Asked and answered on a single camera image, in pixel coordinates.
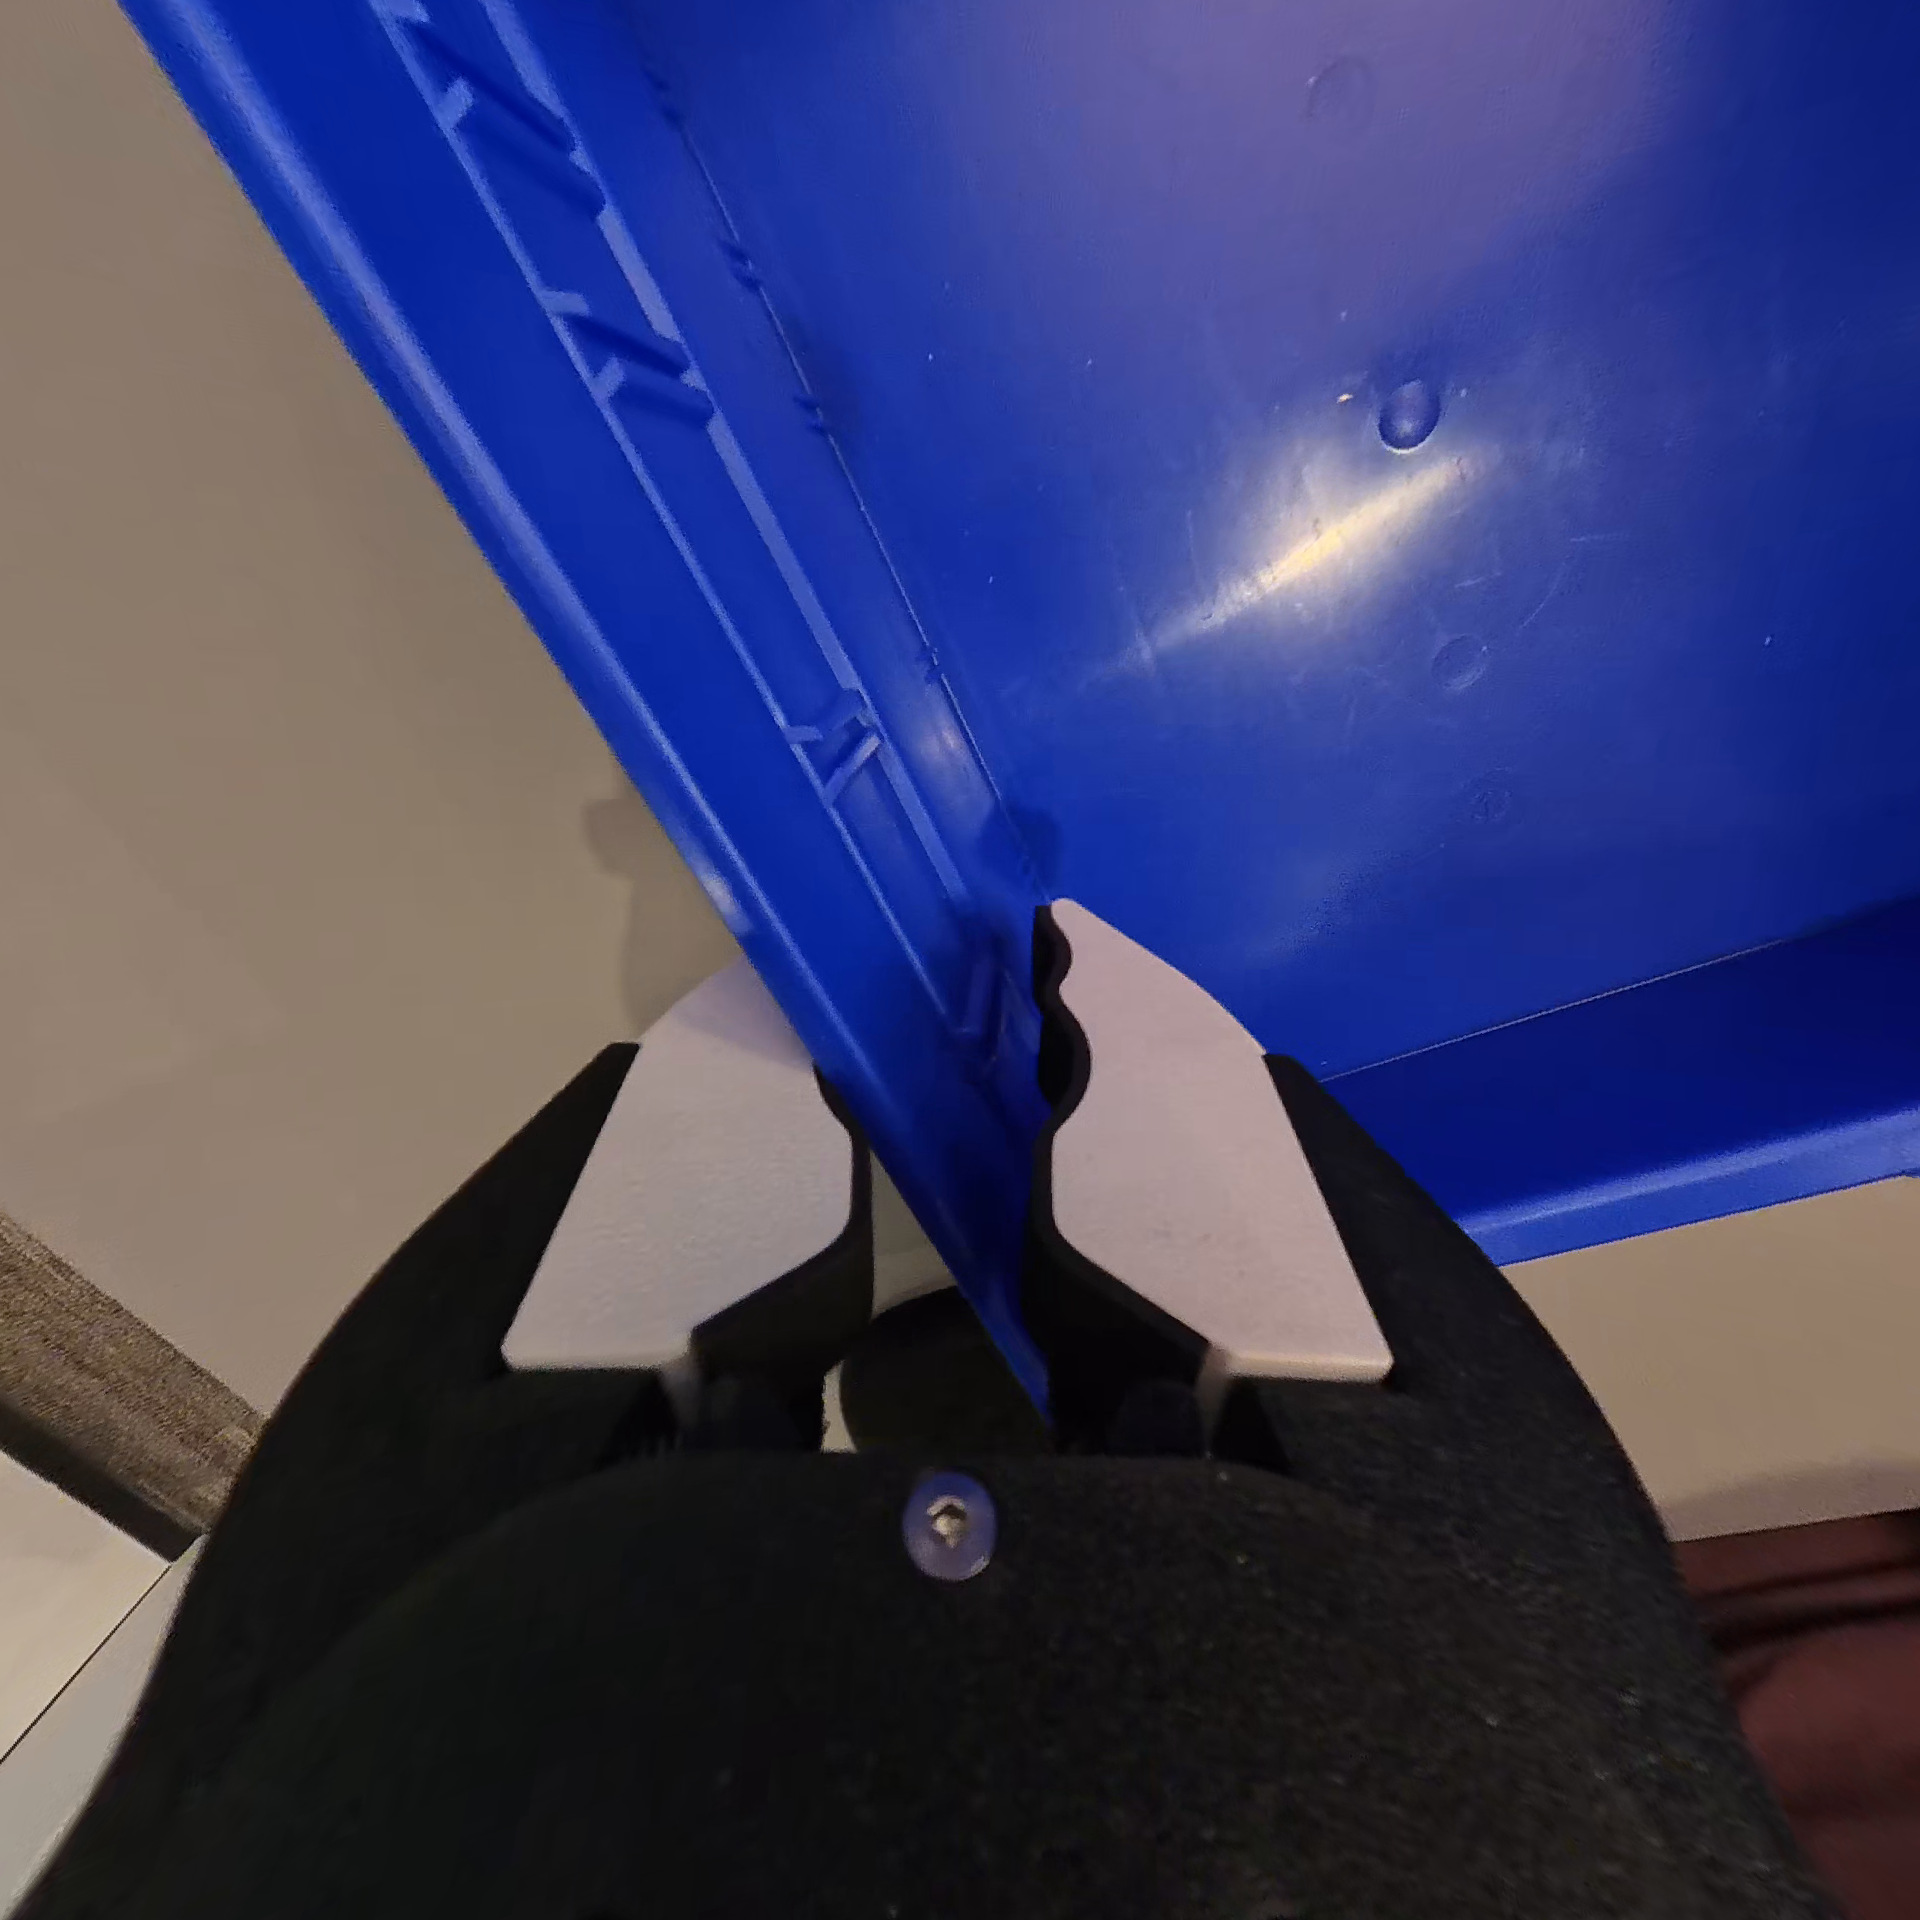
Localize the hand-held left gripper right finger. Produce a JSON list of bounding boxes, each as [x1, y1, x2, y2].
[[1026, 895, 1398, 1448]]

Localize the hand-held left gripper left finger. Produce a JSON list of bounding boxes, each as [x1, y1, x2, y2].
[[502, 955, 877, 1442]]

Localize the blue plastic bin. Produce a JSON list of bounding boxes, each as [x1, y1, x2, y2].
[[121, 0, 1920, 1412]]

